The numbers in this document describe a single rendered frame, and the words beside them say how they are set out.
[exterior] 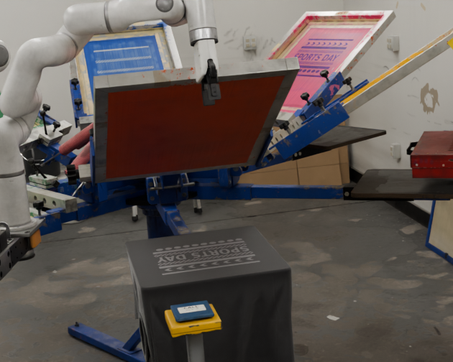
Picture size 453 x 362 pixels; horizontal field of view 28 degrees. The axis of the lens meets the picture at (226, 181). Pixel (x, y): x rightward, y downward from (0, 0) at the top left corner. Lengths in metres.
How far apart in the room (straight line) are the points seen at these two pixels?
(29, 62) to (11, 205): 0.42
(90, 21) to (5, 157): 0.46
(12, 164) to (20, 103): 0.17
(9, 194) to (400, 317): 2.68
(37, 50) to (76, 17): 0.14
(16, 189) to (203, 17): 0.73
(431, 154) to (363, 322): 1.58
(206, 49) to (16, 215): 0.74
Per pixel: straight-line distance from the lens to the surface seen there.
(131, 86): 2.52
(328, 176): 7.45
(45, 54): 2.48
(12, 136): 2.59
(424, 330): 4.64
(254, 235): 3.01
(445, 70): 5.78
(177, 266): 2.75
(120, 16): 2.43
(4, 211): 2.64
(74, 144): 3.95
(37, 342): 4.84
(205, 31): 2.38
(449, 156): 3.36
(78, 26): 2.48
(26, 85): 2.55
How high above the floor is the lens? 1.83
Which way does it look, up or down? 13 degrees down
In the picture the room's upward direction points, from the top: 4 degrees counter-clockwise
